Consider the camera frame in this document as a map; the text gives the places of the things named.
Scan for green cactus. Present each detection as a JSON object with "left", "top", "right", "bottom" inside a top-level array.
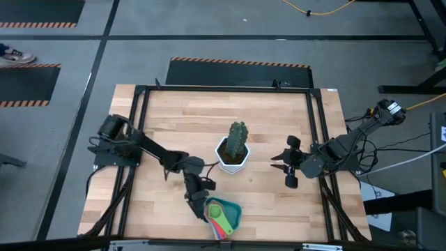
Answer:
[{"left": 224, "top": 121, "right": 249, "bottom": 160}]

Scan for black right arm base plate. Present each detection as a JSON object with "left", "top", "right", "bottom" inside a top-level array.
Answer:
[{"left": 311, "top": 142, "right": 360, "bottom": 172}]

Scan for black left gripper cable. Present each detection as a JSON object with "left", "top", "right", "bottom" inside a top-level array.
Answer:
[{"left": 203, "top": 160, "right": 221, "bottom": 179}]

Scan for black rig crossbar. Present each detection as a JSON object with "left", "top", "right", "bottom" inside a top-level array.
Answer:
[{"left": 0, "top": 234, "right": 446, "bottom": 251}]

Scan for black bar beside cabinet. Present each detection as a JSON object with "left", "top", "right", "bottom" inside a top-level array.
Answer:
[{"left": 364, "top": 189, "right": 433, "bottom": 216}]

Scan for black aluminium table frame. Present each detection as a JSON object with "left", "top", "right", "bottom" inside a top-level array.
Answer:
[{"left": 83, "top": 78, "right": 372, "bottom": 243}]

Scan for white cable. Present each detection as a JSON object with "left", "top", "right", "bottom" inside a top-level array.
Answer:
[{"left": 365, "top": 142, "right": 446, "bottom": 176}]

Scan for green measuring cup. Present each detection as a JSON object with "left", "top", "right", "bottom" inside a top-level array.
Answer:
[{"left": 208, "top": 204, "right": 235, "bottom": 236}]

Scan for yellow extension cord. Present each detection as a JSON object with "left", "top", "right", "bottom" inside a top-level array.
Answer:
[{"left": 406, "top": 92, "right": 446, "bottom": 112}]

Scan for person's shoe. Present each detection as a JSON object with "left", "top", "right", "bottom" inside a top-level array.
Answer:
[{"left": 0, "top": 43, "right": 37, "bottom": 68}]

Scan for teal plastic basket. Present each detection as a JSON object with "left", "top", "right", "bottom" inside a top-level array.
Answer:
[{"left": 203, "top": 196, "right": 243, "bottom": 234}]

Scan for black hazard-striped floor mat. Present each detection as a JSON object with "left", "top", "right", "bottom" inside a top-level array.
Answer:
[
  {"left": 164, "top": 56, "right": 314, "bottom": 89},
  {"left": 0, "top": 63, "right": 62, "bottom": 108},
  {"left": 0, "top": 0, "right": 86, "bottom": 29}
]

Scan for white sheet on floor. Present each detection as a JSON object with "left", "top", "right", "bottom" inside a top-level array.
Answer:
[{"left": 358, "top": 180, "right": 394, "bottom": 231}]

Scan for yellow cable with black clip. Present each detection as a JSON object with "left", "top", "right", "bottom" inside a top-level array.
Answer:
[{"left": 282, "top": 0, "right": 357, "bottom": 17}]

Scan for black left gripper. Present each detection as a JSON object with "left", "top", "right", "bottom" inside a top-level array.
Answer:
[{"left": 183, "top": 172, "right": 217, "bottom": 223}]

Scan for red measuring cup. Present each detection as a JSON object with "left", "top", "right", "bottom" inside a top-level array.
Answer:
[{"left": 212, "top": 218, "right": 229, "bottom": 240}]

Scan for white hexagonal plant pot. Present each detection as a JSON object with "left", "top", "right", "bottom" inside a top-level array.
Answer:
[{"left": 214, "top": 136, "right": 251, "bottom": 175}]

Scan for grey stand foot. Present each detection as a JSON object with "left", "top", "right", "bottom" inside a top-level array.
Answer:
[{"left": 0, "top": 152, "right": 27, "bottom": 169}]

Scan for black metal stand legs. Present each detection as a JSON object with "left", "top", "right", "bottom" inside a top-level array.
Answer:
[{"left": 378, "top": 0, "right": 446, "bottom": 95}]

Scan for large blue measuring cup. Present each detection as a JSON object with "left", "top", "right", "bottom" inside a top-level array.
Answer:
[{"left": 210, "top": 222, "right": 224, "bottom": 241}]

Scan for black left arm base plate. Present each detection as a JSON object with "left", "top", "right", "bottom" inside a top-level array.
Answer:
[{"left": 87, "top": 138, "right": 144, "bottom": 167}]

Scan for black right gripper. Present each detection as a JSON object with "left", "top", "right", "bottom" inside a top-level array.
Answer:
[{"left": 270, "top": 135, "right": 327, "bottom": 190}]

